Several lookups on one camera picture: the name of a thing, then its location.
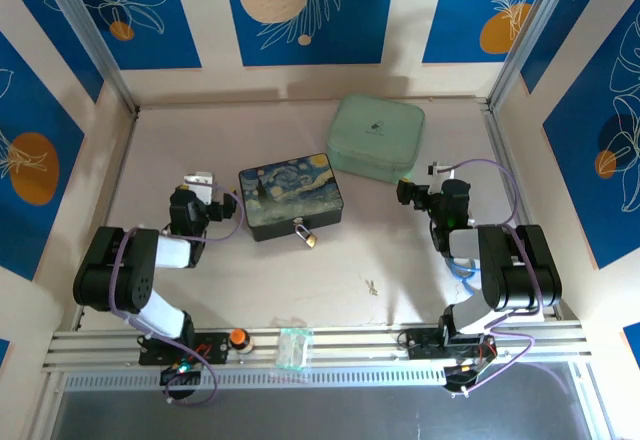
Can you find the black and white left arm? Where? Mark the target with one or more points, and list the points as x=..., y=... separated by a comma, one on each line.
x=115, y=270

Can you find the black connector board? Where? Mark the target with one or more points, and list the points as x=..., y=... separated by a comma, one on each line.
x=460, y=379
x=180, y=376

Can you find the aluminium frame rail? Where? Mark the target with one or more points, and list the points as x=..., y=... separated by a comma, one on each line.
x=350, y=345

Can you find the orange capped small bottle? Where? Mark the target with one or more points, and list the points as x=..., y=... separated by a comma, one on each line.
x=238, y=336

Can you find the small metal key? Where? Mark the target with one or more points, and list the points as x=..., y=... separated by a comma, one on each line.
x=372, y=287

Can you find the aluminium side rail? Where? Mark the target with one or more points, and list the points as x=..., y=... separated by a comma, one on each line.
x=107, y=215
x=515, y=200

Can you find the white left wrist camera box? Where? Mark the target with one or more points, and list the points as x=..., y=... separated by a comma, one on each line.
x=200, y=185

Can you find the mint green zip case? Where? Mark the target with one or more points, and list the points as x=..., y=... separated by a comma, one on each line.
x=375, y=135

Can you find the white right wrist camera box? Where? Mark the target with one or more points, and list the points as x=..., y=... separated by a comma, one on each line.
x=441, y=169

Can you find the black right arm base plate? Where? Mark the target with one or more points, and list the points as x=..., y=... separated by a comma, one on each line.
x=422, y=347

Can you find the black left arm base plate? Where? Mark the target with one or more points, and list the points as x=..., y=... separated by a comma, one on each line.
x=215, y=350

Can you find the aluminium corner post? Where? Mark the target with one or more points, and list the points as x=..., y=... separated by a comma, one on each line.
x=85, y=25
x=530, y=30

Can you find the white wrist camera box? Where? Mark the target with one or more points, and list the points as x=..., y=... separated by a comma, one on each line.
x=200, y=185
x=441, y=169

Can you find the starry night painted tin box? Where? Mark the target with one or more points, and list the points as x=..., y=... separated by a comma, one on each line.
x=285, y=195

